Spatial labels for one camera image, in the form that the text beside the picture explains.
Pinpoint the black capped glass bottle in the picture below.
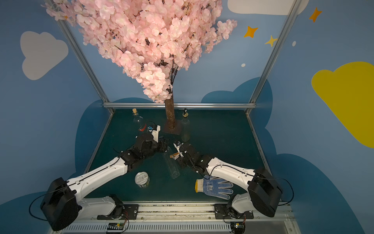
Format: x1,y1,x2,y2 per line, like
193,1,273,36
163,146,180,179

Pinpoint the cork stoppered glass bottle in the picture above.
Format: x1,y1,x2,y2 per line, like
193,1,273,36
132,108,146,132

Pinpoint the clear square glass bottle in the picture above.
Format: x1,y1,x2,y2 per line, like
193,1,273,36
181,109,191,142

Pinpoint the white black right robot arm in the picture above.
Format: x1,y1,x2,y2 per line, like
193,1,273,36
174,141,283,217

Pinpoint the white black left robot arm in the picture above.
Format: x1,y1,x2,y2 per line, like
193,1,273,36
40,132,169,231

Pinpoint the blue dotted work glove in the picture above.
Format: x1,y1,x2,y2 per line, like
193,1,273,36
195,177,233,200

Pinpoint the aluminium back crossbar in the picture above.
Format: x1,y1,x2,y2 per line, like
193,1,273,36
103,102,256,109

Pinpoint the small green circuit board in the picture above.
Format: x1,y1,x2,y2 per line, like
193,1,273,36
106,222,124,232

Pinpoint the pink cherry blossom tree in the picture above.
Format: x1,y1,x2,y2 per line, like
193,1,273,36
45,0,237,122

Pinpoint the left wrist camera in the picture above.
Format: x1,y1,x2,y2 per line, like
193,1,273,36
148,125,161,142

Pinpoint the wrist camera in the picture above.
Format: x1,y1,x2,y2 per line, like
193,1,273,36
148,125,161,142
172,141,184,160

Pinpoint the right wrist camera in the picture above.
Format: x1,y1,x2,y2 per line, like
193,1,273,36
172,141,184,160

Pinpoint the brown tree base plate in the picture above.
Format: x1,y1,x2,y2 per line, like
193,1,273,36
162,120,182,135

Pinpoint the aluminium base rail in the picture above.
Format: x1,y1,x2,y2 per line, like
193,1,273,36
59,201,301,234

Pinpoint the aluminium frame post left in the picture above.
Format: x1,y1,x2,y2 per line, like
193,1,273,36
57,20,109,104

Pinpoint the aluminium frame post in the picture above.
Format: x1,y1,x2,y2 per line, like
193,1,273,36
245,0,302,117
57,20,109,104

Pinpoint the aluminium frame post right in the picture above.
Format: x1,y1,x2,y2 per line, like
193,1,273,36
245,0,302,117

